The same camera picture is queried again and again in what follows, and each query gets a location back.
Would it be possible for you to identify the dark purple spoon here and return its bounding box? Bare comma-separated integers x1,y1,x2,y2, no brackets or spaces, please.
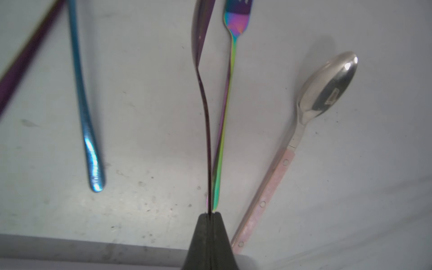
191,0,217,215

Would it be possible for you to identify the lilac rectangular placemat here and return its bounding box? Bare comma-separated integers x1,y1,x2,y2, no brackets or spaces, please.
0,233,257,270

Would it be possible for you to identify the silver spoon pink handle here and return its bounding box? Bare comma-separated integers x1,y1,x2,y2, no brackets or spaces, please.
231,51,358,254

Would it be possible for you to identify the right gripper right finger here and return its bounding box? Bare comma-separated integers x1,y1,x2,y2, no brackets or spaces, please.
210,212,239,270

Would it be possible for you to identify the blue fork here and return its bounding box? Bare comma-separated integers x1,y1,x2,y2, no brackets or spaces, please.
66,1,106,193

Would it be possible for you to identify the purple magenta spoon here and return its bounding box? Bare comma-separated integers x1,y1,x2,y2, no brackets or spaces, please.
1,0,66,115

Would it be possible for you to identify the rainbow fork green handle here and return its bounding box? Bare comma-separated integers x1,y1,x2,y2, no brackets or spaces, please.
208,0,253,212

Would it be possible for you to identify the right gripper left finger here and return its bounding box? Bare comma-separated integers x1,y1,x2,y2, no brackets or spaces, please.
182,214,210,270

